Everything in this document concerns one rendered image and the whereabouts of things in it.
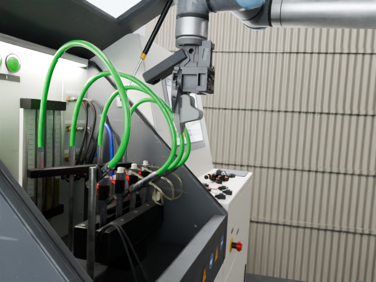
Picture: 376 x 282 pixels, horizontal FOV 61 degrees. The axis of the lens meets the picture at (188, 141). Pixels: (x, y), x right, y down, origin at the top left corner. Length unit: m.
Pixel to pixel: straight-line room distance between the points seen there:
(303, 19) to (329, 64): 1.93
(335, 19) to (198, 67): 0.30
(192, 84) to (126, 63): 0.53
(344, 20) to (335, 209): 2.14
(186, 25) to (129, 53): 0.51
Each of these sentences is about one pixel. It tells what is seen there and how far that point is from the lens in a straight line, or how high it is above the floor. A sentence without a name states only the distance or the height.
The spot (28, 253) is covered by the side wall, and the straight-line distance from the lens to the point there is 0.52.
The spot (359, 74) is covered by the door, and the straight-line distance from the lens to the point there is 2.75.
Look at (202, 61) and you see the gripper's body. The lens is 0.72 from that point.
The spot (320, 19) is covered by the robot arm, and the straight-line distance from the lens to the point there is 0.78.
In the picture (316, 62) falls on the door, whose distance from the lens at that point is 2.69.
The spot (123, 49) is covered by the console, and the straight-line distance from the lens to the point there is 1.23.
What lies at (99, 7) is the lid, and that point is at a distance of 1.07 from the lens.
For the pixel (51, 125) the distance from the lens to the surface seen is 1.05.
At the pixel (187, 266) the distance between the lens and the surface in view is 0.72.
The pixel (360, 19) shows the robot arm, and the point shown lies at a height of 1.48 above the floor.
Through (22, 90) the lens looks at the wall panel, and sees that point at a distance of 1.01.
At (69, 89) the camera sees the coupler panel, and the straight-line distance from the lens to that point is 1.15.
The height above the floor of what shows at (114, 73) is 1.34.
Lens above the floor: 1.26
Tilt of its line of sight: 4 degrees down
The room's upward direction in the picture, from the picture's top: 3 degrees clockwise
